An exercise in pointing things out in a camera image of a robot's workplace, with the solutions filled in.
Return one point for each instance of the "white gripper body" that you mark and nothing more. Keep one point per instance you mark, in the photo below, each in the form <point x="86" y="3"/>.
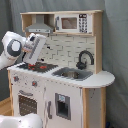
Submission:
<point x="33" y="45"/>

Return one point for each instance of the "small metal pot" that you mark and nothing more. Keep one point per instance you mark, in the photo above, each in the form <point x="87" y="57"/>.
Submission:
<point x="72" y="74"/>

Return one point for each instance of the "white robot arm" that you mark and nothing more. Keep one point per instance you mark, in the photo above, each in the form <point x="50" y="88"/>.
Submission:
<point x="14" y="44"/>

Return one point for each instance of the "wooden toy kitchen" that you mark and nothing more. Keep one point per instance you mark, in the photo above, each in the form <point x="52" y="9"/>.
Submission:
<point x="87" y="97"/>

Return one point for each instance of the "grey range hood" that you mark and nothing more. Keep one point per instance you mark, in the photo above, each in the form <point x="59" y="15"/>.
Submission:
<point x="39" y="25"/>

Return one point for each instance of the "black stovetop red burners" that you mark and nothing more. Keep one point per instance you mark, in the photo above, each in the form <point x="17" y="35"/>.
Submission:
<point x="38" y="67"/>

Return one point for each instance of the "white toy microwave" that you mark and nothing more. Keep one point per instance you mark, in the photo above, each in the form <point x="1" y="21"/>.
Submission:
<point x="73" y="23"/>

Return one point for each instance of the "left red stove knob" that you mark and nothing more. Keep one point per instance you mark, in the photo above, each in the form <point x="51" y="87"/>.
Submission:
<point x="15" y="78"/>

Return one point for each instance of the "red stove knob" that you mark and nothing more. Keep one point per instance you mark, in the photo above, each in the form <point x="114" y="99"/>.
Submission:
<point x="15" y="78"/>
<point x="34" y="83"/>

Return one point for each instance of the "right red stove knob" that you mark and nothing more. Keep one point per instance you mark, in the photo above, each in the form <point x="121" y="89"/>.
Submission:
<point x="34" y="83"/>

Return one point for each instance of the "black toy faucet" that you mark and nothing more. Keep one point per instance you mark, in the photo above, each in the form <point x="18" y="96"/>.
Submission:
<point x="82" y="64"/>

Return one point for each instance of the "grey toy sink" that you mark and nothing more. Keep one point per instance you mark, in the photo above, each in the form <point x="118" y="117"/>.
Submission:
<point x="83" y="74"/>

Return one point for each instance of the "toy oven door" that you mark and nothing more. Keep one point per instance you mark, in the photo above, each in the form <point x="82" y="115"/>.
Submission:
<point x="27" y="103"/>

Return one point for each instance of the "grey cupboard door handle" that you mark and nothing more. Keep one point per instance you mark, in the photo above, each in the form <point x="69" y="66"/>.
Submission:
<point x="49" y="110"/>

